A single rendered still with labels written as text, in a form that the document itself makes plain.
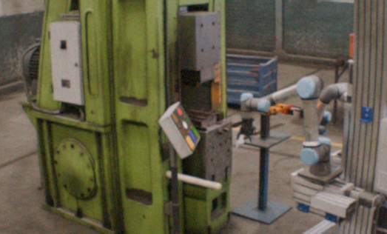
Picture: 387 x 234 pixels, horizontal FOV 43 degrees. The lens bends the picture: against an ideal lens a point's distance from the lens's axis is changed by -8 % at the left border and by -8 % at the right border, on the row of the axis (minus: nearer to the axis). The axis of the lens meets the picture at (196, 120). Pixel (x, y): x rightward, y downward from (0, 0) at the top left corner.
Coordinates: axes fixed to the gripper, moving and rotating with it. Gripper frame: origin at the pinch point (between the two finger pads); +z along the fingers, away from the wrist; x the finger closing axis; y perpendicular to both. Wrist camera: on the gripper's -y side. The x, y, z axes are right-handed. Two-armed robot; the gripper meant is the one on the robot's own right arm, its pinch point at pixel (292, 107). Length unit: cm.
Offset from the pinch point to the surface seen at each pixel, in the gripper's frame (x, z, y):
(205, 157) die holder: -85, 25, 23
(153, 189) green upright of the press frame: -116, 50, 46
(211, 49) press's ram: -67, 32, -54
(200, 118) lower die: -78, 35, -3
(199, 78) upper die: -82, 32, -35
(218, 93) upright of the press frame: -38, 49, -12
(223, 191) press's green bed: -59, 27, 61
